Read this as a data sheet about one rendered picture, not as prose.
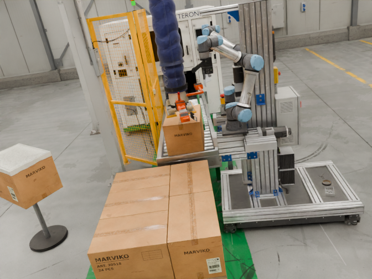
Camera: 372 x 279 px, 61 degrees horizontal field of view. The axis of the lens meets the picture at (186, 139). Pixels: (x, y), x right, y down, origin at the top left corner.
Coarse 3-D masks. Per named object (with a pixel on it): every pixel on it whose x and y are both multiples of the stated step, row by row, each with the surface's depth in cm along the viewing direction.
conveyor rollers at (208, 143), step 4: (192, 100) 544; (196, 100) 537; (200, 100) 535; (196, 104) 519; (200, 104) 519; (204, 112) 477; (204, 116) 461; (204, 120) 445; (208, 128) 420; (204, 132) 404; (208, 132) 403; (204, 136) 395; (208, 136) 395; (164, 140) 408; (204, 140) 387; (208, 140) 380; (164, 144) 389; (204, 144) 371; (208, 144) 371; (212, 144) 370; (164, 148) 381; (208, 148) 362; (212, 148) 362; (164, 152) 373; (164, 156) 365
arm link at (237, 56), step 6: (210, 48) 243; (216, 48) 242; (222, 48) 244; (228, 48) 246; (222, 54) 249; (228, 54) 248; (234, 54) 250; (240, 54) 252; (234, 60) 255; (240, 60) 253
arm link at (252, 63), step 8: (248, 56) 247; (256, 56) 241; (248, 64) 246; (256, 64) 242; (248, 72) 247; (256, 72) 246; (248, 80) 249; (248, 88) 250; (248, 96) 251; (240, 104) 254; (248, 104) 254; (232, 112) 261; (240, 112) 252; (248, 112) 253; (240, 120) 255; (248, 120) 256
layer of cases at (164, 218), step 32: (128, 192) 301; (160, 192) 292; (192, 192) 284; (128, 224) 256; (160, 224) 250; (192, 224) 244; (96, 256) 233; (128, 256) 234; (160, 256) 234; (192, 256) 235
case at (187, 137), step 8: (176, 112) 368; (200, 112) 371; (168, 120) 348; (176, 120) 344; (192, 120) 337; (200, 120) 350; (168, 128) 334; (176, 128) 334; (184, 128) 333; (192, 128) 333; (200, 128) 332; (168, 136) 338; (176, 136) 337; (184, 136) 337; (192, 136) 336; (200, 136) 336; (168, 144) 342; (176, 144) 341; (184, 144) 341; (192, 144) 340; (200, 144) 340; (168, 152) 346; (176, 152) 345; (184, 152) 345; (192, 152) 344
